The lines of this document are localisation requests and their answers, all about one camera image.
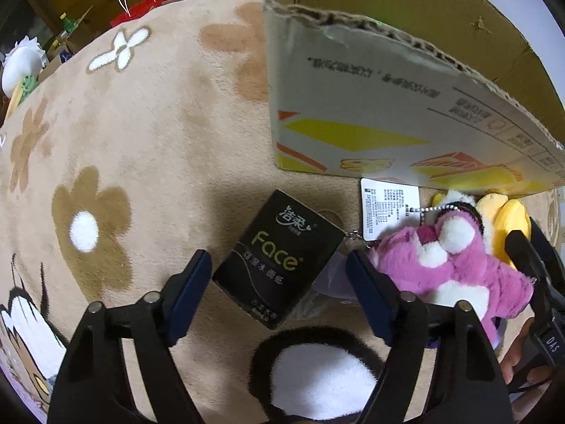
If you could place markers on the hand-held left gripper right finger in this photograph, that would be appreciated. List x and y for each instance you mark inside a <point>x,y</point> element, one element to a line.
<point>370,302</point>

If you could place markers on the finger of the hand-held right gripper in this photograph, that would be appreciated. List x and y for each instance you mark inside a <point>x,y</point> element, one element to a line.
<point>523,249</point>

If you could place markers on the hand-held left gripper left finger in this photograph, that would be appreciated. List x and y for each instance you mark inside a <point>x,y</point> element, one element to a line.
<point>190,293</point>

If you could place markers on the pink plush bear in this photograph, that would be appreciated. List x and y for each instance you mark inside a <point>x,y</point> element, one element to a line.
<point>463,269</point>

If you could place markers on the black tissue packet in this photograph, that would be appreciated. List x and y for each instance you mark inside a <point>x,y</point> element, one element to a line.
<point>273,256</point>

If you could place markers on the printed cardboard box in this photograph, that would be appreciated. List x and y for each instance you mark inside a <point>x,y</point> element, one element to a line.
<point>375,110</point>

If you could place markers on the person's right hand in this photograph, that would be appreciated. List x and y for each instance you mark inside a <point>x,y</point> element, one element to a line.
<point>514,355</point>

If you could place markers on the yellow plush toy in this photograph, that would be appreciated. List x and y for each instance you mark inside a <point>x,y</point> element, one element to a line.
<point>507,216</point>

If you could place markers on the black and white plush toy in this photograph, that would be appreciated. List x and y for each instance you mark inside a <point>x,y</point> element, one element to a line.
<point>318,380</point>

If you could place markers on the white paper tag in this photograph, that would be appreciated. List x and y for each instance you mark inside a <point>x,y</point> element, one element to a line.
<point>388,203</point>

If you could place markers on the beige floral blanket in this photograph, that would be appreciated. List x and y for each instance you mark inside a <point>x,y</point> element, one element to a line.
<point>176,141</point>

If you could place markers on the red paper bag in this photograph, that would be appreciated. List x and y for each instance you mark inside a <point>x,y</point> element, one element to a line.
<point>145,6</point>

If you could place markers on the green bottle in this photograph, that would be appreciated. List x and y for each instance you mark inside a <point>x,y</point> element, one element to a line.
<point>67,26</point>

